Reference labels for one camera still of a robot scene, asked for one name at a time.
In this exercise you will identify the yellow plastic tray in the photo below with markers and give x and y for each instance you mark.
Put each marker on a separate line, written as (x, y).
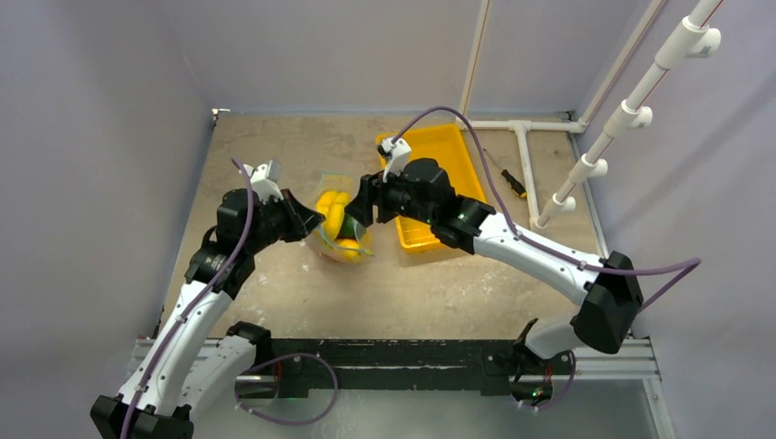
(445, 144)

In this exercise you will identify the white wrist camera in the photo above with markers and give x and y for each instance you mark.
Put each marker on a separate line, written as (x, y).
(264, 180)
(396, 154)

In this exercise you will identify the yellow banana bunch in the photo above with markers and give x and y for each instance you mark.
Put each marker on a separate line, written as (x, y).
(332, 205)

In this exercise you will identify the aluminium frame rail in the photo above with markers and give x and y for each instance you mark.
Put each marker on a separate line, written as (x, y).
(634, 361)

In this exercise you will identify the black handled screwdriver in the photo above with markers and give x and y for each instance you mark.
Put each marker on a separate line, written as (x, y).
(515, 185)

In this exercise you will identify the green avocado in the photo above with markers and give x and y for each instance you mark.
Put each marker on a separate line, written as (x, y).
(351, 229)

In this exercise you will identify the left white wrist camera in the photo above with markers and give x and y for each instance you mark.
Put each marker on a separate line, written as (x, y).
(264, 180)

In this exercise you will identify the clear zip top bag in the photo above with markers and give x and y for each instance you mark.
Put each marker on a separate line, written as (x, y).
(317, 241)

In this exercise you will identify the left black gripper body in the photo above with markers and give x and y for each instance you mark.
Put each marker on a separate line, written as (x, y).
(268, 231)

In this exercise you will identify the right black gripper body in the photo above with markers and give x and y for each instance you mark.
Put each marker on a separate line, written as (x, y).
(372, 198)

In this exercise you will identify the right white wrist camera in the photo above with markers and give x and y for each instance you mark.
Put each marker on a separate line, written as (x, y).
(396, 154)

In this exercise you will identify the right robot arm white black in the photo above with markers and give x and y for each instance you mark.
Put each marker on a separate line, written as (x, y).
(607, 296)

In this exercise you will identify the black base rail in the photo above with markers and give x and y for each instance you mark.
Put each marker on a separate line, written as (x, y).
(491, 367)

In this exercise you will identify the white pvc pipe frame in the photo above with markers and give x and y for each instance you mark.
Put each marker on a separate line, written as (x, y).
(693, 37)

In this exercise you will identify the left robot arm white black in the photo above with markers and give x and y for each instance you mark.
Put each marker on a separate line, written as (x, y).
(169, 390)

